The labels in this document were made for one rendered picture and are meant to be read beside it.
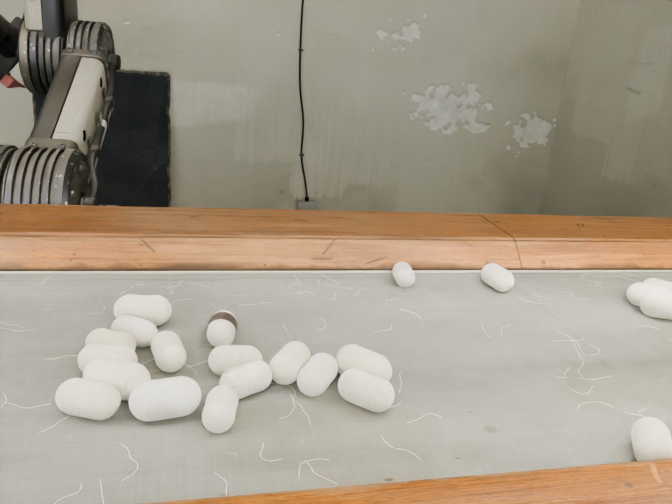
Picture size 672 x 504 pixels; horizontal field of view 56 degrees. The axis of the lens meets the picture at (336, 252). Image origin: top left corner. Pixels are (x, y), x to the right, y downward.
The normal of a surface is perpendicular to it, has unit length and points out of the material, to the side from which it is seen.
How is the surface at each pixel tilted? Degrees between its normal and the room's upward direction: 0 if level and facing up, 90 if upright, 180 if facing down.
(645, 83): 90
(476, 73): 90
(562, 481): 0
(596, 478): 0
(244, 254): 45
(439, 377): 0
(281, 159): 90
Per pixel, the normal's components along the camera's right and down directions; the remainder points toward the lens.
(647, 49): -0.96, 0.00
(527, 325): 0.08, -0.94
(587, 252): 0.22, -0.42
